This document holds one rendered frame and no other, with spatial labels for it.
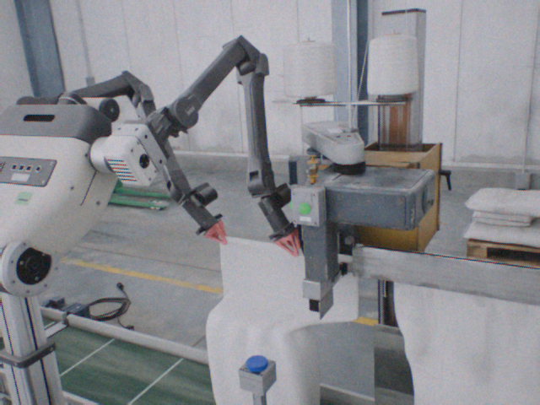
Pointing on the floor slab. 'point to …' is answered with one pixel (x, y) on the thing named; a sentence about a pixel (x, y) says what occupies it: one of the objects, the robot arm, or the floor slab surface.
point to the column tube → (403, 113)
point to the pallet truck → (139, 195)
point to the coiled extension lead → (113, 310)
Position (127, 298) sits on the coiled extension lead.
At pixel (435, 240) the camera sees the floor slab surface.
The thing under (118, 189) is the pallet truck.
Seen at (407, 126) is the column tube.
